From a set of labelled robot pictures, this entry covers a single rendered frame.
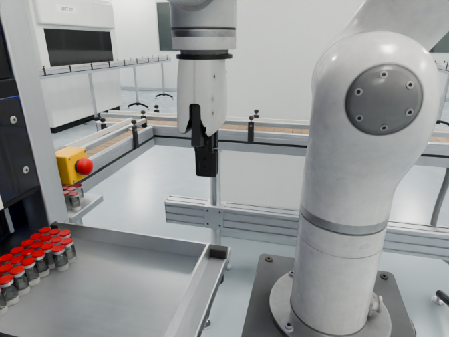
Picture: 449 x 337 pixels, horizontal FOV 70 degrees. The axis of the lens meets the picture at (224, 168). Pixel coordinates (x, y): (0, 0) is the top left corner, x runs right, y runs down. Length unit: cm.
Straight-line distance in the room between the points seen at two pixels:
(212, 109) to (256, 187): 169
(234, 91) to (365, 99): 164
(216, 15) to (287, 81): 149
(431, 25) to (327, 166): 20
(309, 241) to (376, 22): 29
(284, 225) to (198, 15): 120
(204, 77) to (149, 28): 895
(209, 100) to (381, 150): 20
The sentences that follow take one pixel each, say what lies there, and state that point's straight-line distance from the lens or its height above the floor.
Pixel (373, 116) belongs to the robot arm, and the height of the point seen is 121.
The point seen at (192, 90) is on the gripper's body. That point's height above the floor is 122.
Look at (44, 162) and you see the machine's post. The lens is 77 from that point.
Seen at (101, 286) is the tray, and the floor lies 88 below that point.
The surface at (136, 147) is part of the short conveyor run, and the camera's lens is 129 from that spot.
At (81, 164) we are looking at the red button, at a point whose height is 101.
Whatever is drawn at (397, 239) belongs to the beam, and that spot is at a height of 50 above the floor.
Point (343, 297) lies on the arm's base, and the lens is 50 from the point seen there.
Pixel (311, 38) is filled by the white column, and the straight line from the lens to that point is 187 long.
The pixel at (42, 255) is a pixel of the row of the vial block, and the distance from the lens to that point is 66.
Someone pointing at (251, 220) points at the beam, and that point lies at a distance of 150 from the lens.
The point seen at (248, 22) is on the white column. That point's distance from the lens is 190.
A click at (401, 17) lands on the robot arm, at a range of 47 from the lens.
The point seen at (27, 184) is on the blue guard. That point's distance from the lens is 75.
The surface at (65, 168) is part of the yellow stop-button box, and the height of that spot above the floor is 100.
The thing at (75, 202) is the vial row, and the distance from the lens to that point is 87.
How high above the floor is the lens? 127
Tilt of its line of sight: 22 degrees down
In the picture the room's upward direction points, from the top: straight up
